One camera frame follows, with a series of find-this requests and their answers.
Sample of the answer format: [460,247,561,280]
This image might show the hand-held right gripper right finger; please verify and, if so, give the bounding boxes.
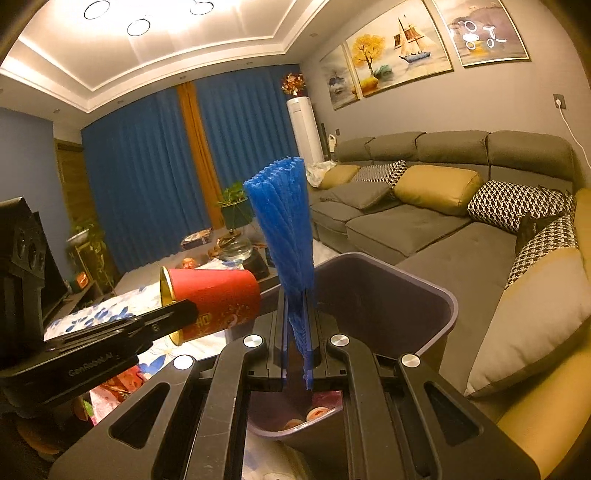
[307,295,541,480]

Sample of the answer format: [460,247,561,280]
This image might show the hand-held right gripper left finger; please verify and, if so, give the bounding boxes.
[48,291,289,480]

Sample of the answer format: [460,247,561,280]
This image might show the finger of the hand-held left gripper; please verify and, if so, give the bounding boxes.
[44,298,197,356]

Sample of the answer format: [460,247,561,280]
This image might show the orange snack wrapper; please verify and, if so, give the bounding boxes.
[90,364,144,418]

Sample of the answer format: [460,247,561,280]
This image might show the red paper cup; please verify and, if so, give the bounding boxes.
[159,266,263,346]

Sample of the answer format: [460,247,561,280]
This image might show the dark grey trash bin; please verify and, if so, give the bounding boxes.
[247,251,459,444]

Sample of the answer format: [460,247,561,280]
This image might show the blue foam net sleeve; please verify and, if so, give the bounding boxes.
[243,157,317,391]

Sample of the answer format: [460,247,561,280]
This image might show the blue floral tablecloth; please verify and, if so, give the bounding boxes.
[44,284,315,480]

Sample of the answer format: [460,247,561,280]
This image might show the television cabinet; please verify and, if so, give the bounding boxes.
[60,281,114,311]

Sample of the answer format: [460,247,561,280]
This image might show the glass coffee table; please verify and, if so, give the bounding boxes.
[178,231,282,283]

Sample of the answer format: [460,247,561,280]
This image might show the black television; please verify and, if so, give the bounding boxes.
[39,211,68,320]

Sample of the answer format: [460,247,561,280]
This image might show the glass jar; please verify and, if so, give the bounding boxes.
[217,231,254,264]

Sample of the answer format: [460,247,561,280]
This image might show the flat printed box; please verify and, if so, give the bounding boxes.
[182,228,213,250]

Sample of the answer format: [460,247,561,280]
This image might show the potted plant on stand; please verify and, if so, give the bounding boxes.
[65,222,116,296]

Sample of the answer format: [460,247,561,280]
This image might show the potted plant dark pot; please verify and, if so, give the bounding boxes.
[216,181,257,232]

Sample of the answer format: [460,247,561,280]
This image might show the blue curtain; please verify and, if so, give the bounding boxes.
[194,65,298,204]
[81,88,211,278]

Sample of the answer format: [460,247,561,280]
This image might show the flat grey cushion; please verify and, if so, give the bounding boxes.
[320,182,393,212]

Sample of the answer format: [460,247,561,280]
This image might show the grey yellow corner sofa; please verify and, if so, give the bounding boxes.
[307,130,591,480]

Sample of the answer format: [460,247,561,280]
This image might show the white clothes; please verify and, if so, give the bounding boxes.
[305,161,335,188]

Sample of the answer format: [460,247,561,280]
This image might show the small yellow cushion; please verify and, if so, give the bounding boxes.
[318,165,362,190]

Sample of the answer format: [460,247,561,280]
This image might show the wooden door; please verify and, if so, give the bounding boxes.
[54,138,88,213]

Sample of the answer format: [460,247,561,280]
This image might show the black white patterned cushion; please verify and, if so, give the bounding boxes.
[467,180,575,234]
[353,160,409,186]

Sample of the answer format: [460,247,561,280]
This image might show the orange curtain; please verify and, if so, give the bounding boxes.
[178,82,222,227]

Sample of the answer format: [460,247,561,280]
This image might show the white standing air conditioner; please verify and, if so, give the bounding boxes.
[286,96,325,167]

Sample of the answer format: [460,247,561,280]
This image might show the large yellow cushion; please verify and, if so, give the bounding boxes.
[394,165,483,217]

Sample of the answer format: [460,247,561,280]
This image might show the large grey cushion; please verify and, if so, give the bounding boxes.
[464,247,587,398]

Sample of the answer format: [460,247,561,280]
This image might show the golden flower ornament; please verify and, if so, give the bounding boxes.
[281,71,309,99]

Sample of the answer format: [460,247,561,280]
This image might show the houndstooth patterned cushion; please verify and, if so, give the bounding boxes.
[505,215,580,289]

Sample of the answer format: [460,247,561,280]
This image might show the small framed painting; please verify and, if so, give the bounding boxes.
[320,45,362,110]

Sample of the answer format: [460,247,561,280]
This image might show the tree and ship painting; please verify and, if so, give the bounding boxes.
[346,0,454,99]

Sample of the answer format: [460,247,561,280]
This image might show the framed abstract painting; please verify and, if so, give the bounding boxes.
[431,0,531,68]

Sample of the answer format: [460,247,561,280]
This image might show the ring ceiling lamp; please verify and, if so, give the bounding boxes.
[83,0,215,38]

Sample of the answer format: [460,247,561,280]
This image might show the white charging cable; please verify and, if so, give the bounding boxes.
[558,104,591,162]

